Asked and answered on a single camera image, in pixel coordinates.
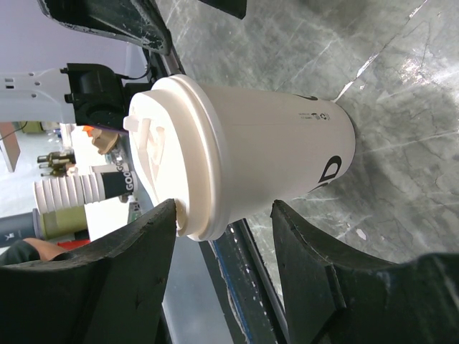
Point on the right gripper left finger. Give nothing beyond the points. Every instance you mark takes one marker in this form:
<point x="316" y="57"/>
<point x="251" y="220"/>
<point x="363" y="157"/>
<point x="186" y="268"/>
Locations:
<point x="108" y="291"/>

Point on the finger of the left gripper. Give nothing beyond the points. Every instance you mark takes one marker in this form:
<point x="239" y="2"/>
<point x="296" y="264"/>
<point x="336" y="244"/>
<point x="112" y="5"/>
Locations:
<point x="236" y="8"/>
<point x="134" y="21"/>

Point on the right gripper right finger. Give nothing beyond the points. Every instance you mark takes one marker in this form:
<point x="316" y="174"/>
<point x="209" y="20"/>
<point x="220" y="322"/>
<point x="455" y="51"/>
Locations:
<point x="334" y="292"/>

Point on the white plastic lid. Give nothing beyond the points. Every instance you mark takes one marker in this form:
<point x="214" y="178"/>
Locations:
<point x="179" y="152"/>

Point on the white paper cup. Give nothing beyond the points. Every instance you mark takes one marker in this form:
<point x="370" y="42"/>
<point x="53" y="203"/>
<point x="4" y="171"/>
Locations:
<point x="277" y="146"/>

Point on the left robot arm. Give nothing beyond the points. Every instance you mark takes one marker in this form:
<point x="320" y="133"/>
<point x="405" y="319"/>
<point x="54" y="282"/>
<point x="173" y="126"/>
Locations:
<point x="92" y="94"/>

